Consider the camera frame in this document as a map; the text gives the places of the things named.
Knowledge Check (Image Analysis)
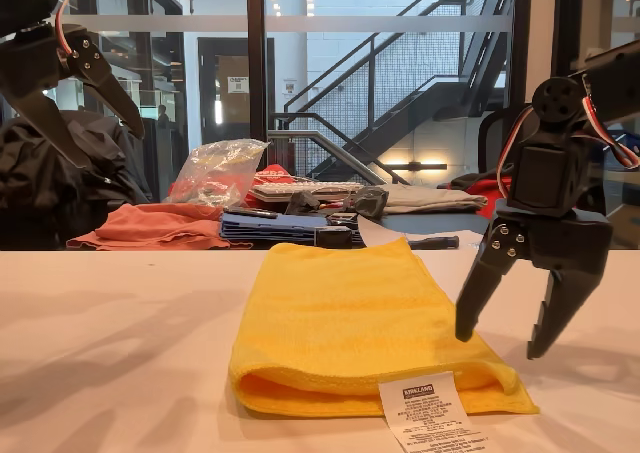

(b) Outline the yellow microfiber towel with label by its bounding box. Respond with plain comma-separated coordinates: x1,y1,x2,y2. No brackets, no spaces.
228,236,542,453

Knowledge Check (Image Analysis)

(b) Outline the black table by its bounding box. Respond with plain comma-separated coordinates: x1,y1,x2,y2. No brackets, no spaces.
103,207,501,251

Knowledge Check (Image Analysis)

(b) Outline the horizontal wall light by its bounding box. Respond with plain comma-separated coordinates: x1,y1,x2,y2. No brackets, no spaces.
384,158,449,173

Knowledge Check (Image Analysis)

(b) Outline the grey crumpled plastic bag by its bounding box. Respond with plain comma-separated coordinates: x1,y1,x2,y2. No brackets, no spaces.
351,184,391,219

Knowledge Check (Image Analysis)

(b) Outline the black mesh office chair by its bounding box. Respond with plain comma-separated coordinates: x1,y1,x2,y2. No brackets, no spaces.
477,103,610,247

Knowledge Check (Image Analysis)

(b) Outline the black crumpled glove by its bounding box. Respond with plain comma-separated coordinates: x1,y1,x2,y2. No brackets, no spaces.
284,189,322,216

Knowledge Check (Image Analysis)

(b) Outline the white lined paper sheet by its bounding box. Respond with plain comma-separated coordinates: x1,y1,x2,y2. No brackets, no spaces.
356,217,489,250

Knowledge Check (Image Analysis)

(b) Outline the white computer keyboard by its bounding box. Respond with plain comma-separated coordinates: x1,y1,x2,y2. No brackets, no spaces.
248,181,367,204

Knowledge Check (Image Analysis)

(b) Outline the red cloth with white print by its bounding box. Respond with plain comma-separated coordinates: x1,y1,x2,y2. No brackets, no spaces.
167,162,297,210

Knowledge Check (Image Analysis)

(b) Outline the dark grey cloth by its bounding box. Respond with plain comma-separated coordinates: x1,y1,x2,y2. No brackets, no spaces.
438,169,514,190

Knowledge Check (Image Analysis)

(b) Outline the black silver keypad phone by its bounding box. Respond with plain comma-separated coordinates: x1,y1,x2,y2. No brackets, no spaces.
222,206,279,221

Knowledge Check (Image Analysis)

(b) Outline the beige folded cloth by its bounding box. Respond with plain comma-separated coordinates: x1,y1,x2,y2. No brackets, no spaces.
381,183,489,214

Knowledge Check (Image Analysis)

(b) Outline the black framed glass door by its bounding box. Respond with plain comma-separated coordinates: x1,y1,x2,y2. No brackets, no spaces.
196,35,277,145

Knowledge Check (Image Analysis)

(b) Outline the small black box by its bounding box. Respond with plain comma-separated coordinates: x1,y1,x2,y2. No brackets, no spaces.
314,225,354,249

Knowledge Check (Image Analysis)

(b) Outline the blue black screwdriver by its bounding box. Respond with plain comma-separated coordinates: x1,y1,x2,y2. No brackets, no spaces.
408,234,461,250

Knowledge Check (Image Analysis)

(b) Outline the red white black servo cable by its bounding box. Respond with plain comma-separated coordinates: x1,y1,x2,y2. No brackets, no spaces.
496,104,539,197
579,94,640,171
51,0,82,59

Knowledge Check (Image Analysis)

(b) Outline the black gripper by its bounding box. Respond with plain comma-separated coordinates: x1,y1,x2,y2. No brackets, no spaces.
0,22,147,171
453,144,615,361

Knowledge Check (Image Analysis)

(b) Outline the black jacket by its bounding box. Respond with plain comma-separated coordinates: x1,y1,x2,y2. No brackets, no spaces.
0,109,154,251

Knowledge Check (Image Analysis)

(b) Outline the black metal staircase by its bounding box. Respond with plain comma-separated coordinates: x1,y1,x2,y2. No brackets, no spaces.
268,0,517,185

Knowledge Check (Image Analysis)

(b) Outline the red bag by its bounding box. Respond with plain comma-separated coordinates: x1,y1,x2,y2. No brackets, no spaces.
466,177,514,221

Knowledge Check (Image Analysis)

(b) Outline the clear plastic bag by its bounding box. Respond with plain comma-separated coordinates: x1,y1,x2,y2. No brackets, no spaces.
162,137,272,209

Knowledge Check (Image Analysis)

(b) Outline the salmon orange t-shirt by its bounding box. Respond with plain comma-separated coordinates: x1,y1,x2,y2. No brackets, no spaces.
66,202,255,251

